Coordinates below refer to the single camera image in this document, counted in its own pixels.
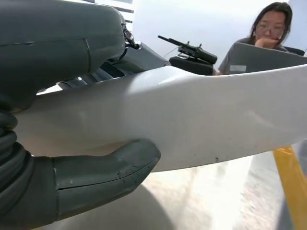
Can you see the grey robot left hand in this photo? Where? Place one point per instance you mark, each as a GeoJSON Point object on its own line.
{"type": "Point", "coordinates": [60, 38]}

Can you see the grey laptop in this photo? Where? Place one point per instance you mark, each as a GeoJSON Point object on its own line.
{"type": "Point", "coordinates": [264, 60]}

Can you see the person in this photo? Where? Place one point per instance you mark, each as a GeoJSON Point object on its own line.
{"type": "Point", "coordinates": [271, 22]}

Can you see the black bag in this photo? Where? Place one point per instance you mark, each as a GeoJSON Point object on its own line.
{"type": "Point", "coordinates": [191, 66]}

